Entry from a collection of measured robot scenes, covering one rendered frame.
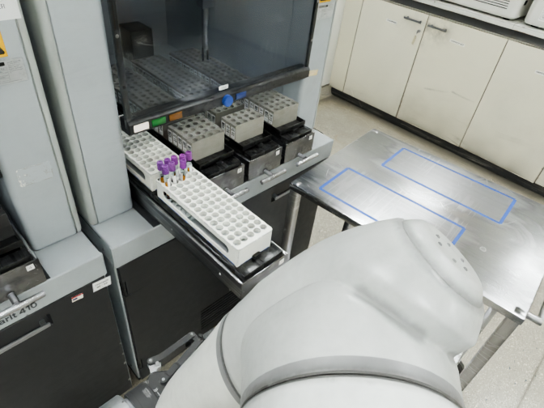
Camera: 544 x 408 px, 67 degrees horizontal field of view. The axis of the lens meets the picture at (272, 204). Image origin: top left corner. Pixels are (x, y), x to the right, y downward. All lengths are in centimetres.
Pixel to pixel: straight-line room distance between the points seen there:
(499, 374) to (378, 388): 176
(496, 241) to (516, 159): 193
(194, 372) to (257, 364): 14
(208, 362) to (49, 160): 67
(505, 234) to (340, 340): 95
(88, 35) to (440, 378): 80
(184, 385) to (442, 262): 25
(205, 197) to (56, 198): 32
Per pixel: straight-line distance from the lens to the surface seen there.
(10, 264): 94
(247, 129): 121
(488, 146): 306
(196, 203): 92
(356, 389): 21
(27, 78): 86
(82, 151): 96
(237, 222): 87
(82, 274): 103
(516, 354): 207
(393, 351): 23
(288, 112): 132
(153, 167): 103
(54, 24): 85
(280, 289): 29
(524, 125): 295
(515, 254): 111
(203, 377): 37
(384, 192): 112
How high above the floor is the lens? 146
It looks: 40 degrees down
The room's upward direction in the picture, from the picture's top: 7 degrees clockwise
